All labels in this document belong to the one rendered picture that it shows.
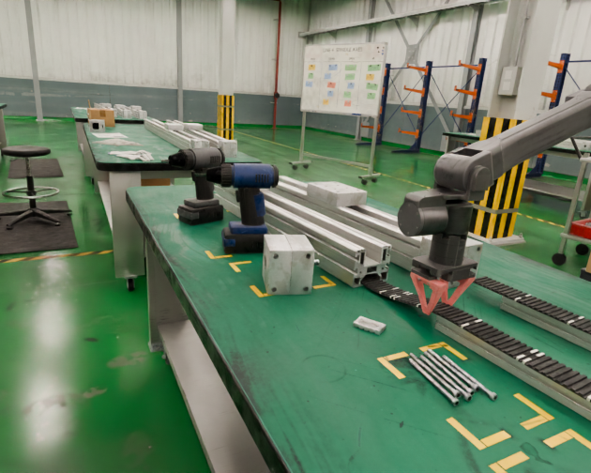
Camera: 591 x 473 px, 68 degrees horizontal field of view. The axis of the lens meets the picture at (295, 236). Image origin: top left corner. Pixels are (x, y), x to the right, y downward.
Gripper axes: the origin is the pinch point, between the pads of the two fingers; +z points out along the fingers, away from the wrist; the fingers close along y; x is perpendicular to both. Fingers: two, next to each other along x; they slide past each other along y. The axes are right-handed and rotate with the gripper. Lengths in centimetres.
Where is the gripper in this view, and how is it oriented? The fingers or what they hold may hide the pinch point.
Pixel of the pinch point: (436, 306)
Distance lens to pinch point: 84.9
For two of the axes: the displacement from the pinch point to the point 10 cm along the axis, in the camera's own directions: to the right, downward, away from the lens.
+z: -0.7, 9.5, 3.0
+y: -8.5, 1.0, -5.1
